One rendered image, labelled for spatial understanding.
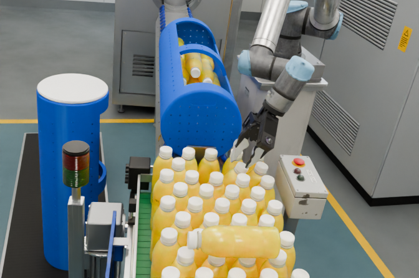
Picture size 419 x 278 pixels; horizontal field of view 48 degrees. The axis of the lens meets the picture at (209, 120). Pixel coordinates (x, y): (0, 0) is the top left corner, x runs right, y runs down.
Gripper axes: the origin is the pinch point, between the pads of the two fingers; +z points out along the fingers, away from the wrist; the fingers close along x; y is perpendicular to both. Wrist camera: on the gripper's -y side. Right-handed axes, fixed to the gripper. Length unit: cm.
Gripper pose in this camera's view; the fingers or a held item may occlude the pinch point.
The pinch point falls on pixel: (240, 162)
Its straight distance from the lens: 141.7
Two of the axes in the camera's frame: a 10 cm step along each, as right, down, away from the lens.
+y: -1.0, -4.3, 8.9
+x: -8.6, -4.1, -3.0
